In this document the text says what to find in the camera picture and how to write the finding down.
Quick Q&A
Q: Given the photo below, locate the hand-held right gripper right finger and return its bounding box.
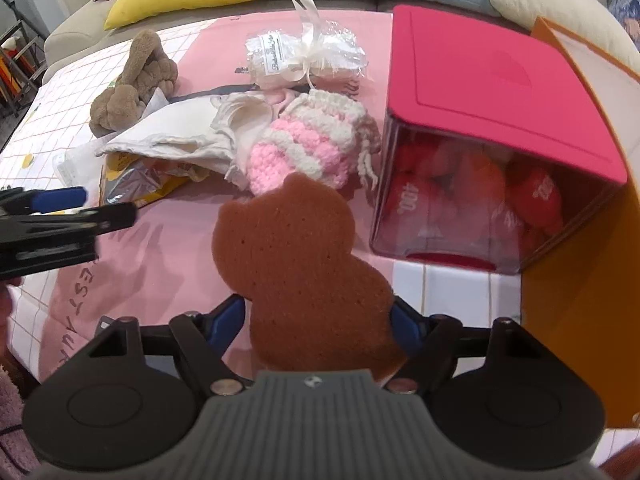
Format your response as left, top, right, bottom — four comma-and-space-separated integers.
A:
384, 297, 541, 394

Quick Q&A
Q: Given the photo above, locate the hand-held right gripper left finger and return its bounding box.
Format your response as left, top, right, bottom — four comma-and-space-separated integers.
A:
90, 294, 247, 397

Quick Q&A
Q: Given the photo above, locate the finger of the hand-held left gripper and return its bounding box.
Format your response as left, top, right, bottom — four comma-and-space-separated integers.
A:
0, 203, 138, 241
0, 186, 87, 214

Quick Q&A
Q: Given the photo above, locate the clear plastic packet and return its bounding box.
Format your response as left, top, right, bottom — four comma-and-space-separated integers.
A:
52, 147, 108, 181

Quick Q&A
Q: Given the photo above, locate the brown bear-shaped sponge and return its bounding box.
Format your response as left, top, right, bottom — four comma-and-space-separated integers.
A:
212, 172, 408, 381

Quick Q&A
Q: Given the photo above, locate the orange cardboard box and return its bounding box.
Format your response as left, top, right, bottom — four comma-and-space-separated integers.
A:
520, 17, 640, 428

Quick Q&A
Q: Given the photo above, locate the clear gift bag white ribbon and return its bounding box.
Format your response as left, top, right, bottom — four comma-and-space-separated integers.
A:
245, 0, 370, 92

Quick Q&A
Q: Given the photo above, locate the yellow foil packet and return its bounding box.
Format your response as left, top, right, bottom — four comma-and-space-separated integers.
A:
100, 152, 211, 208

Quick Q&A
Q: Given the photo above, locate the white folded cloth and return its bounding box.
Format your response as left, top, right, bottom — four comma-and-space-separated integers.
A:
95, 94, 273, 188

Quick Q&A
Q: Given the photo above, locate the brown plush toy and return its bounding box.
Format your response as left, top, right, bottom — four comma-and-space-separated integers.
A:
89, 29, 179, 137

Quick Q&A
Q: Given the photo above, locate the pink fuzzy cloth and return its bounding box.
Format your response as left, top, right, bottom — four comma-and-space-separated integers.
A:
0, 355, 38, 476

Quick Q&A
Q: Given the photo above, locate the beige sofa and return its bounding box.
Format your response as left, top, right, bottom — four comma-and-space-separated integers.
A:
42, 0, 640, 86

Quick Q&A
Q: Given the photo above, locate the metal rack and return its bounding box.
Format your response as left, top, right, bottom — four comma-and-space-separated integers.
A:
0, 0, 48, 151

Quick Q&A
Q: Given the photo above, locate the pile of red plush toys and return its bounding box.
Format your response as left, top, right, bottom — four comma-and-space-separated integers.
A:
395, 135, 566, 256

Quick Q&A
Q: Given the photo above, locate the pink white crochet pouch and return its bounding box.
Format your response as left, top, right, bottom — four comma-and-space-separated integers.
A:
245, 89, 382, 196

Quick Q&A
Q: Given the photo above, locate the clear box with red lid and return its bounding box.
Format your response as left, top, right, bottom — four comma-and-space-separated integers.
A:
369, 5, 628, 276

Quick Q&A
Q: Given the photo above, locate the beige pillow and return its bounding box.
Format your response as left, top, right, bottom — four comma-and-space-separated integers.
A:
475, 0, 632, 61

